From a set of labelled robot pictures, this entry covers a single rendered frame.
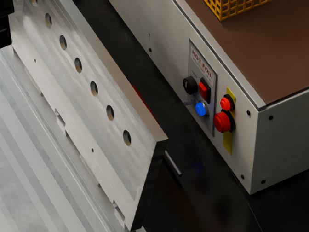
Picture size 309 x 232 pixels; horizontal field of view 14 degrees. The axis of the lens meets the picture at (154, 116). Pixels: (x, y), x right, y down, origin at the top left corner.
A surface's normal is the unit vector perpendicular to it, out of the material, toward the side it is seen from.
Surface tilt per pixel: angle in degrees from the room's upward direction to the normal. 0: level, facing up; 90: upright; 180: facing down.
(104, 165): 76
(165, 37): 90
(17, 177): 0
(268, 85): 0
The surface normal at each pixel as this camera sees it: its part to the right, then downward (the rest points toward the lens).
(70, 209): 0.00, -0.64
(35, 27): -0.86, 0.20
